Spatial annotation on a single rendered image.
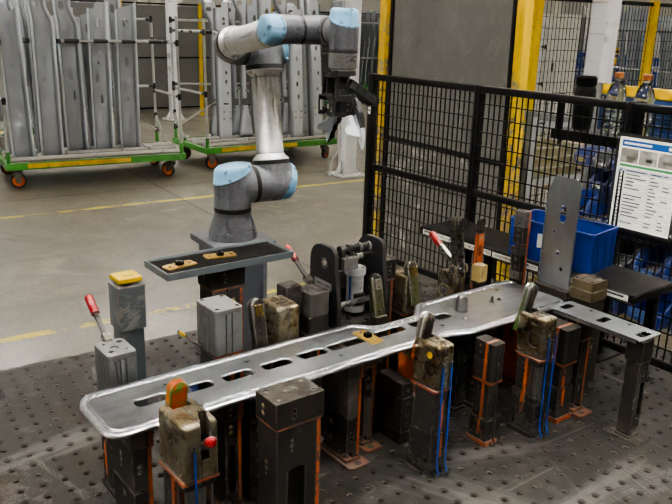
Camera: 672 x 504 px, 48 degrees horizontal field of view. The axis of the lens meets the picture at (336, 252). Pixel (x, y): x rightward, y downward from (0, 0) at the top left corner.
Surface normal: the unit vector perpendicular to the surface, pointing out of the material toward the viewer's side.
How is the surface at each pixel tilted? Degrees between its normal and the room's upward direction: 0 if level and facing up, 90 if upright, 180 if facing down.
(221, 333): 90
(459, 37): 89
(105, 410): 0
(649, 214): 90
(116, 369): 90
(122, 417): 0
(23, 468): 0
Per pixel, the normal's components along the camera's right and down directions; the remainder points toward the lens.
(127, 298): 0.61, 0.25
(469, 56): -0.84, 0.13
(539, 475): 0.03, -0.96
